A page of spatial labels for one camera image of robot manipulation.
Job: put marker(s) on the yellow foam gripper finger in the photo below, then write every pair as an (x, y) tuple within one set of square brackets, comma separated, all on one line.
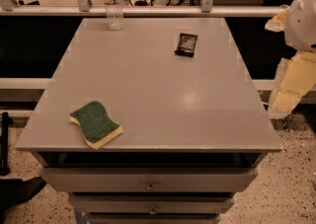
[(294, 78), (277, 23)]

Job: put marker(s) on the green and yellow sponge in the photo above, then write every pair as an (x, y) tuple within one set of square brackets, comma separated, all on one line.
[(96, 126)]

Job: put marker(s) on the black rxbar chocolate wrapper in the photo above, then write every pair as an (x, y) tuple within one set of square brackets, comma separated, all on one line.
[(186, 45)]

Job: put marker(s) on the grey drawer cabinet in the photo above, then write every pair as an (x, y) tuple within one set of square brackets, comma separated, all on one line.
[(175, 112)]

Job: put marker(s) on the clear plastic water bottle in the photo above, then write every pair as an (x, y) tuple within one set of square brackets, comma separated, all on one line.
[(114, 14)]

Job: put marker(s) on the middle grey drawer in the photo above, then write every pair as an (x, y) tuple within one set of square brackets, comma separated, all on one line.
[(152, 204)]

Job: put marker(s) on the black stand on floor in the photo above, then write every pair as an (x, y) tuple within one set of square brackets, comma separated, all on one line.
[(6, 121)]

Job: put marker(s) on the metal railing frame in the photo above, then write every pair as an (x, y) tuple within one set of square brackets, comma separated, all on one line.
[(86, 8)]

